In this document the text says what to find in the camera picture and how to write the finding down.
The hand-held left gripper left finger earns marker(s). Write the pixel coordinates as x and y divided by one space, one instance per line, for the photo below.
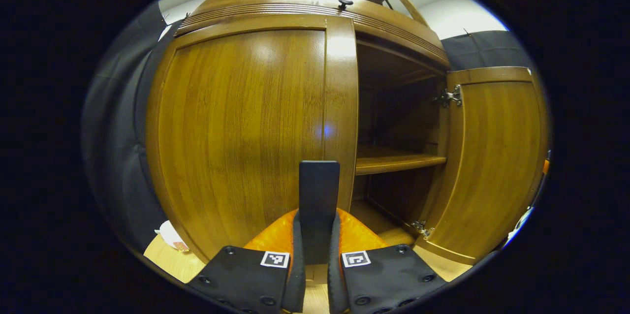
297 279

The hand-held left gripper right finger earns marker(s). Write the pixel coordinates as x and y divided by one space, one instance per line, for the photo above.
334 279

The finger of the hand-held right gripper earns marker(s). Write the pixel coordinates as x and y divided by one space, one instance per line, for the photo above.
546 166

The wooden shoe cabinet door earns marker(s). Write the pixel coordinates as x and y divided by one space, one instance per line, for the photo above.
236 132
492 166

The metal door hinge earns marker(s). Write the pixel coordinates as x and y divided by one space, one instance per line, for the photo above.
450 97
422 229

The wooden inner shelf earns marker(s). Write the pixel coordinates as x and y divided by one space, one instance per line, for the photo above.
389 161

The white crumpled packet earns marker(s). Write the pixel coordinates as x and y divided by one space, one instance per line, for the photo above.
170 235

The black drawer knob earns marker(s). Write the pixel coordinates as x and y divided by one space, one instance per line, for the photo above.
345 3

